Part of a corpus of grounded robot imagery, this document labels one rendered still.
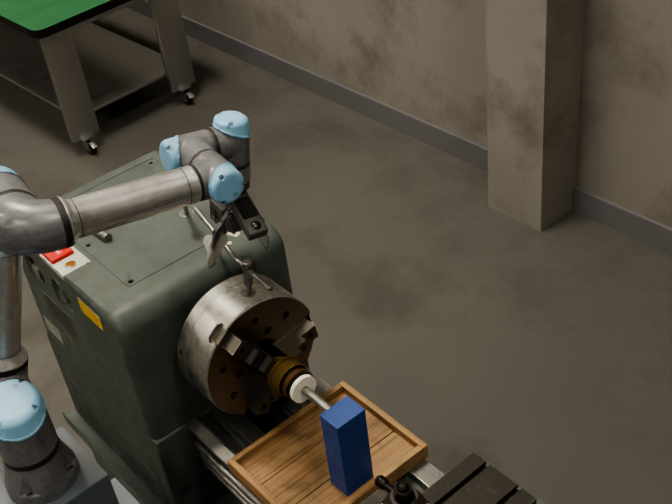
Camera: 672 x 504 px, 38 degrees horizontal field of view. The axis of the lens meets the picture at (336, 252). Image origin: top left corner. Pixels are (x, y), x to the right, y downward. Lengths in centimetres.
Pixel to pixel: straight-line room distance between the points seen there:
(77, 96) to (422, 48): 180
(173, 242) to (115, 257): 14
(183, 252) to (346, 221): 222
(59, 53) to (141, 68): 68
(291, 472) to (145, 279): 56
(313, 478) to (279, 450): 12
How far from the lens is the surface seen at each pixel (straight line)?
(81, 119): 535
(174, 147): 202
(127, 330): 226
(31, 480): 211
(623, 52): 404
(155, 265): 237
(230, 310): 222
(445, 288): 411
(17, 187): 189
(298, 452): 236
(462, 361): 379
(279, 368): 222
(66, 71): 523
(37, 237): 182
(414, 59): 487
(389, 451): 233
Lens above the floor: 265
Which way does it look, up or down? 38 degrees down
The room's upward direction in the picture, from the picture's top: 8 degrees counter-clockwise
